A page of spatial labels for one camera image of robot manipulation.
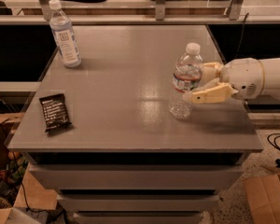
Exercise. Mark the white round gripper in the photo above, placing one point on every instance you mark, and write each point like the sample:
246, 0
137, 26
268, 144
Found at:
244, 76

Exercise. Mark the clear red-label water bottle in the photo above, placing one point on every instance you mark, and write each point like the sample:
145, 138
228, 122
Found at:
186, 77

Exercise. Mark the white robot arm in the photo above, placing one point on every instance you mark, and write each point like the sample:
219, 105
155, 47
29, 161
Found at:
271, 72

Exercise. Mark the white-label water bottle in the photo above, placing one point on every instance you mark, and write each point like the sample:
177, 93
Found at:
64, 36

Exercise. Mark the grey drawer cabinet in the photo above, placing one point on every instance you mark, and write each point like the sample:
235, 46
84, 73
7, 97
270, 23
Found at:
125, 159

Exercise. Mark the cardboard box right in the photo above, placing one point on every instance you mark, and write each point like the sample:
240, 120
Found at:
263, 196

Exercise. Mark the cardboard box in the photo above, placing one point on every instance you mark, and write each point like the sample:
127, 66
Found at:
263, 196
22, 199

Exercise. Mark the black snack bar wrapper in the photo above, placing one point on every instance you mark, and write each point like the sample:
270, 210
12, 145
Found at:
55, 112

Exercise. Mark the cardboard box left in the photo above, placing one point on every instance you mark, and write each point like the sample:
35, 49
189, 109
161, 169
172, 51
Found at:
22, 199

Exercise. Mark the metal shelf frame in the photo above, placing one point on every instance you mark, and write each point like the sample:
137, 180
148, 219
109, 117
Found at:
189, 11

